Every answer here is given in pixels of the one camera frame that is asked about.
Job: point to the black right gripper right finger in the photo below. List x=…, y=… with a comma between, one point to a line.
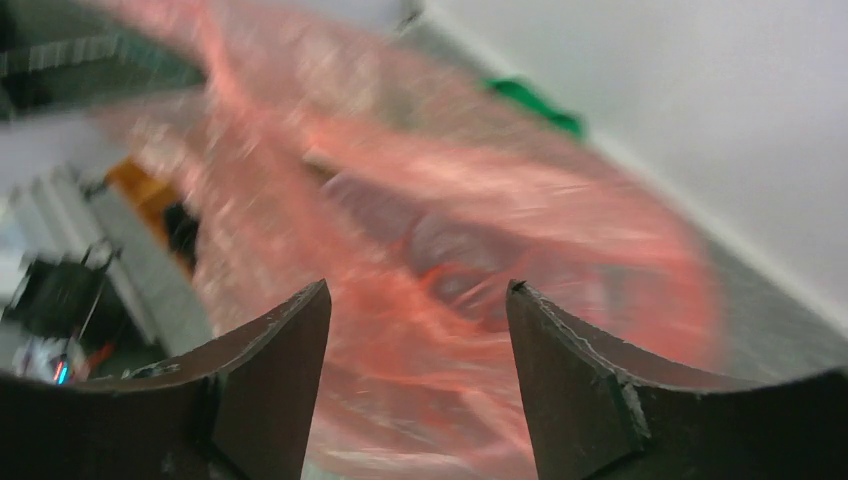
x=598, y=407

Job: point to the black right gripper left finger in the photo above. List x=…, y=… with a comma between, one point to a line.
x=239, y=406

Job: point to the red plastic trash bag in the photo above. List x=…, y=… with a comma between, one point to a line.
x=319, y=150

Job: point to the orange compartment tray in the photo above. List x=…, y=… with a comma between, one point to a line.
x=160, y=209

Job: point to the green crumpled cloth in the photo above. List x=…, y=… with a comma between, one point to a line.
x=523, y=94

